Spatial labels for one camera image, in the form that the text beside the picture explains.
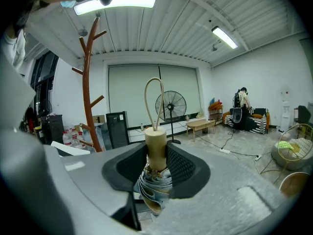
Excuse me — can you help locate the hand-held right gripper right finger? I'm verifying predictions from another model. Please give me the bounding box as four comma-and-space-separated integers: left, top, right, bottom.
146, 143, 287, 235

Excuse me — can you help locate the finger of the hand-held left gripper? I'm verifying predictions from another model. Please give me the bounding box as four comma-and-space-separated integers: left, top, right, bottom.
50, 141, 90, 157

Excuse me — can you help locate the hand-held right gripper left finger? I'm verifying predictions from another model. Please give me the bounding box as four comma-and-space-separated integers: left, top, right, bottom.
44, 142, 148, 235

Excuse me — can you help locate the brown wooden coat rack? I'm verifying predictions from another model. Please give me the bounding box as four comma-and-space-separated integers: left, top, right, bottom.
71, 17, 108, 153

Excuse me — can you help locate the wooden handle with cord loop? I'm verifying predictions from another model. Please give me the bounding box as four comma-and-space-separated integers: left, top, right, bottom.
137, 77, 174, 216

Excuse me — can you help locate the metal shelf rack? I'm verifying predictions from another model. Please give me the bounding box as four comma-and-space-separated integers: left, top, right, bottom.
208, 108, 224, 126

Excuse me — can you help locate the cluster of water jugs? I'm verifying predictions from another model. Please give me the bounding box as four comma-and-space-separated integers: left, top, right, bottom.
62, 128, 87, 149

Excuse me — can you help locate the black rolling cabinet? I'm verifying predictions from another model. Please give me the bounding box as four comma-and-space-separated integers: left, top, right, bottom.
40, 114, 65, 145

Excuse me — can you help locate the translucent grey storage box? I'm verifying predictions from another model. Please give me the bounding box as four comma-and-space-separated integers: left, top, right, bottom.
94, 122, 112, 151

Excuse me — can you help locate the yellow black box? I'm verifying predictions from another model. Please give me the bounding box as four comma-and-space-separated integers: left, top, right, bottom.
33, 125, 45, 139

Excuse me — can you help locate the small black fan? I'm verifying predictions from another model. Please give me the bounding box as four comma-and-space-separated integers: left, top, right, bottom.
38, 98, 53, 116

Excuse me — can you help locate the black glass-door cabinet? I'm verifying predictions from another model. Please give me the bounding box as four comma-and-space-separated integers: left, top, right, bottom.
105, 111, 130, 149

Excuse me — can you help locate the white floor cushion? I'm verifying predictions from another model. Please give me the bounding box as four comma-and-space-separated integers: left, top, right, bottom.
271, 138, 313, 171

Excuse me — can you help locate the wooden coffee table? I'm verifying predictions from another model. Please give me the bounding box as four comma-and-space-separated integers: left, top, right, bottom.
185, 118, 216, 142

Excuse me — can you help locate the black framed window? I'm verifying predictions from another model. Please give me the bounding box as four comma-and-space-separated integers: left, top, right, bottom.
29, 50, 59, 122

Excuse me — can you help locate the orange sofa striped cover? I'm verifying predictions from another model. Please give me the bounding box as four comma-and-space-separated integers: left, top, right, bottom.
223, 108, 271, 135

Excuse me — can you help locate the green cloth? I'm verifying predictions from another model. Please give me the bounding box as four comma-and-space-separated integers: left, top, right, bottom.
277, 141, 295, 152

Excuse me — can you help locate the white round desk fan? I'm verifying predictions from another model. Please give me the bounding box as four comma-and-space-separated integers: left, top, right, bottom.
232, 107, 243, 124

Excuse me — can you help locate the white roller blind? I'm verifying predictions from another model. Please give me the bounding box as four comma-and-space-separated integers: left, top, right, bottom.
108, 65, 160, 128
159, 66, 198, 118

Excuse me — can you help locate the orange cushion pile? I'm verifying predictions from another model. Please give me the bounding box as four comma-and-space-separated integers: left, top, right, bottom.
208, 101, 224, 111

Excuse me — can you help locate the white water dispenser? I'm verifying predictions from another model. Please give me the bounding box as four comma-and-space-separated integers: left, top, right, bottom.
279, 89, 291, 133

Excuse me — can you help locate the person's white shirt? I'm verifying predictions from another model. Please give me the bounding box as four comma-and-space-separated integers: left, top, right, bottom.
0, 29, 27, 72

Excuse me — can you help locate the black chair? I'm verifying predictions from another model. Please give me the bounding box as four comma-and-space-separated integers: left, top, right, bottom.
294, 105, 313, 128

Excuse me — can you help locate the blue face mask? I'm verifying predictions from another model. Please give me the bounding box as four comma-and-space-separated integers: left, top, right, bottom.
60, 0, 77, 9

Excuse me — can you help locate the long ceiling light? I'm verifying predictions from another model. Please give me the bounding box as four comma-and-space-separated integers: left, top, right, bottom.
211, 25, 239, 49
73, 0, 157, 16

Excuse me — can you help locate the black power cable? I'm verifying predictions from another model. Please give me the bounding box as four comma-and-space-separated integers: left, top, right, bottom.
176, 121, 257, 156

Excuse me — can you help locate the gold wire chair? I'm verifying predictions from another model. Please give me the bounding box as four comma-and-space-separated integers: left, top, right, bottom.
260, 123, 313, 185

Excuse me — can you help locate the black pedestal fan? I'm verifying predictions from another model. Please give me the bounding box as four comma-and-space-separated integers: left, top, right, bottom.
155, 90, 187, 145

